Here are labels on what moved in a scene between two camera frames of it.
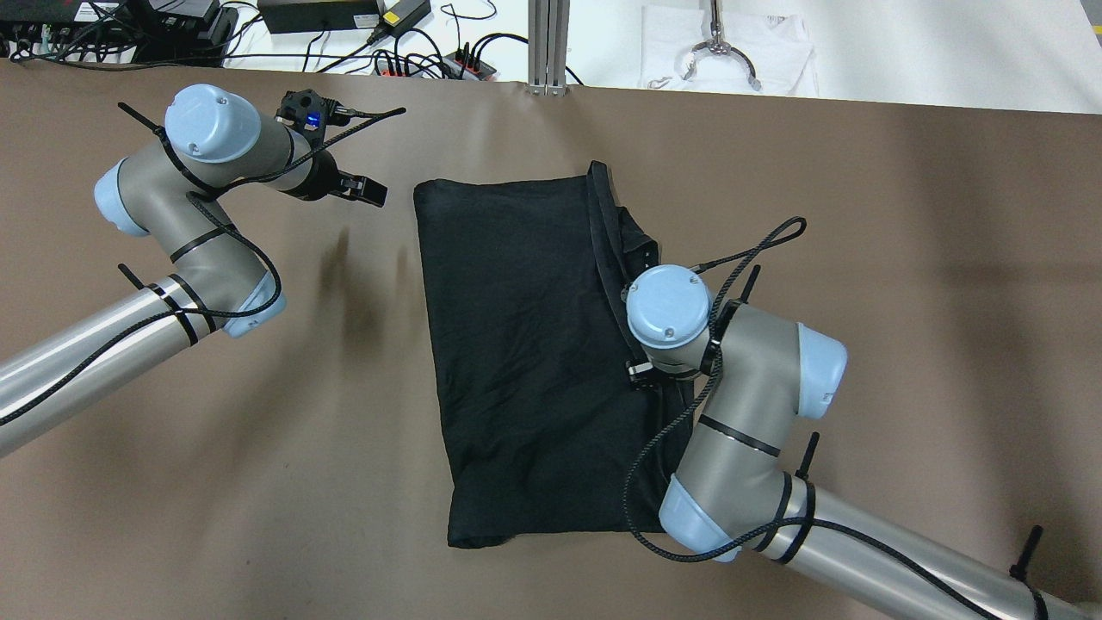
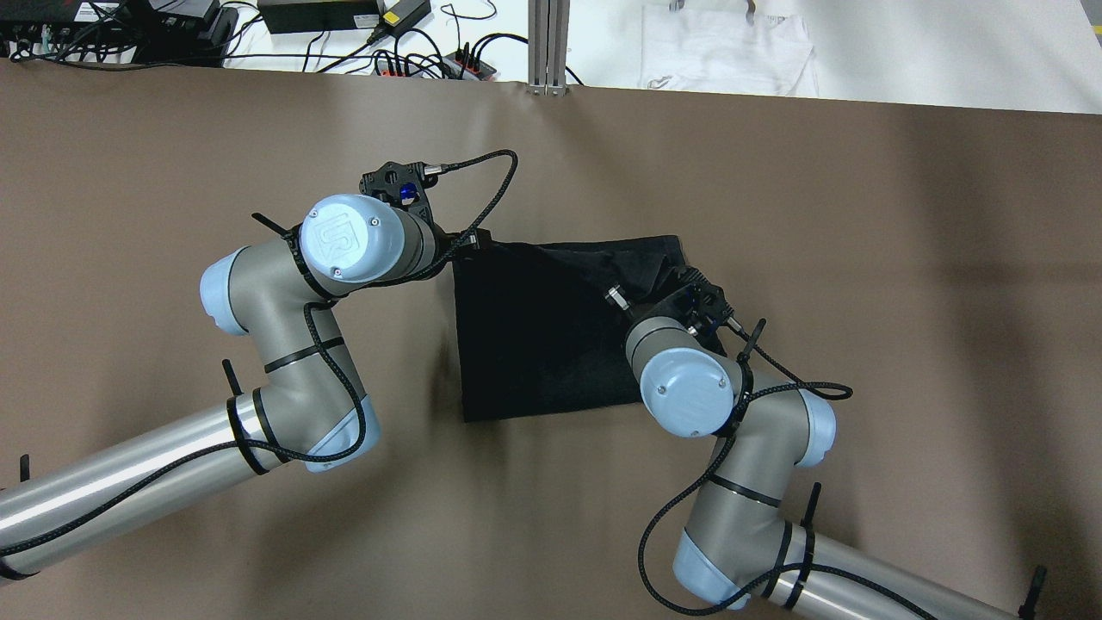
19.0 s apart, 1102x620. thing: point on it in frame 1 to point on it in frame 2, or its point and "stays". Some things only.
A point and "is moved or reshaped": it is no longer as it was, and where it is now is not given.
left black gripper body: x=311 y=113 to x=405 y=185
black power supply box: x=312 y=15 stays
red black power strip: x=465 y=68 stays
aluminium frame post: x=548 y=25 stays
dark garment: x=546 y=429 is moved or reshaped
